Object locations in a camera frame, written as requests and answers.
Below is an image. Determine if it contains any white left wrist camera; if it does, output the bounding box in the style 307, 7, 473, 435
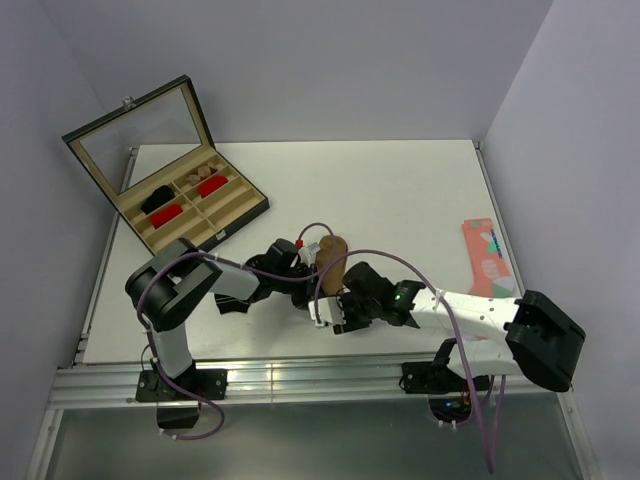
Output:
298, 242, 321, 267

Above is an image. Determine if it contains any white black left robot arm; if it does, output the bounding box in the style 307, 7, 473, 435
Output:
125, 238, 318, 399

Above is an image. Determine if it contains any tan ribbed sock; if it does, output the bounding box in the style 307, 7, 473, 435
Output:
312, 234, 350, 296

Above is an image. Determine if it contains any black rolled sock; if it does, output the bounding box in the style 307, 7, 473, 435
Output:
140, 185, 175, 215

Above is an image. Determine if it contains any pink patterned sock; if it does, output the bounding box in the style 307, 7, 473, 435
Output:
462, 218, 516, 298

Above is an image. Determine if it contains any black compartment storage box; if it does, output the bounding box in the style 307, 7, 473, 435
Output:
62, 75, 269, 254

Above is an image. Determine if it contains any red rolled sock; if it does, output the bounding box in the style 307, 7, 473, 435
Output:
198, 175, 228, 198
150, 204, 183, 229

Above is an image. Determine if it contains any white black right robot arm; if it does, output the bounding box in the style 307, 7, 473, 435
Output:
335, 262, 586, 393

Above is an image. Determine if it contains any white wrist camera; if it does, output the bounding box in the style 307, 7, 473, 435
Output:
308, 296, 346, 334
298, 242, 321, 267

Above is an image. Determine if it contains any red rolled sock right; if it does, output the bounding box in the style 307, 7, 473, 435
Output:
198, 175, 228, 198

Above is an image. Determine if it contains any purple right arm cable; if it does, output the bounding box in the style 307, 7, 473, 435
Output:
312, 249, 507, 475

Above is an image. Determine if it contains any red rolled sock left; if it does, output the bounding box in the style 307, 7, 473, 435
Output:
150, 204, 183, 229

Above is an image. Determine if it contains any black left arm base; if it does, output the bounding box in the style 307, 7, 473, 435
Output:
134, 366, 228, 434

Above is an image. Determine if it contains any beige rolled sock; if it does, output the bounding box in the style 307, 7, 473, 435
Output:
186, 161, 218, 185

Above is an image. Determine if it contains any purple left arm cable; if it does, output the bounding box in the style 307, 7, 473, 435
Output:
135, 222, 341, 441

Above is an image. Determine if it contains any aluminium rail frame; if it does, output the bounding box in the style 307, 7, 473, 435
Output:
47, 142, 601, 480

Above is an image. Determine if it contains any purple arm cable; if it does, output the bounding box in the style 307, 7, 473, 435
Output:
135, 222, 341, 441
312, 249, 507, 475

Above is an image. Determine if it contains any black white striped sock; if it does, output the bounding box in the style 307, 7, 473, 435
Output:
214, 294, 251, 315

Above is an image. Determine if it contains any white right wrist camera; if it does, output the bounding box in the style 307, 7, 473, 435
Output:
308, 296, 346, 334

